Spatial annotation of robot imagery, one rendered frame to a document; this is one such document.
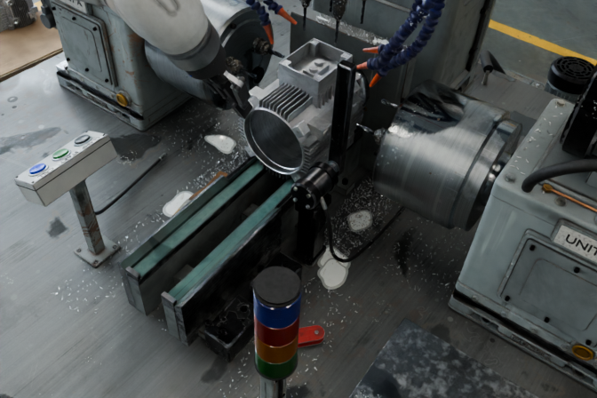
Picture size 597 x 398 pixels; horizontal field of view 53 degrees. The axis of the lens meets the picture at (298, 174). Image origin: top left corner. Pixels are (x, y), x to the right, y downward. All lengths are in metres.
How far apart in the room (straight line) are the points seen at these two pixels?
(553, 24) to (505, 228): 2.98
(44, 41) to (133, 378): 2.37
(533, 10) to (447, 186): 3.05
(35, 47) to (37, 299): 2.11
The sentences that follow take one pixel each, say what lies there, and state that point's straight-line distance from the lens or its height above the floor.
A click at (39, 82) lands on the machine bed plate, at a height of 0.80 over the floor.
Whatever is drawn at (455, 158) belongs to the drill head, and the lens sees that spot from 1.09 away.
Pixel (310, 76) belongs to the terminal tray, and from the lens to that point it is 1.19.
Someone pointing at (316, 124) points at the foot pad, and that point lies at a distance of 1.19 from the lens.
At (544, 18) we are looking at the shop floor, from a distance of 4.03.
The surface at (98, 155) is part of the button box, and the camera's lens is 1.19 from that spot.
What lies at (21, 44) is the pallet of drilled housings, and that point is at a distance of 3.33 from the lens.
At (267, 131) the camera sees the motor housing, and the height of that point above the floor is 0.97.
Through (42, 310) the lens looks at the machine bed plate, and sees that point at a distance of 1.31.
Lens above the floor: 1.84
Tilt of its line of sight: 45 degrees down
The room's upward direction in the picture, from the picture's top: 3 degrees clockwise
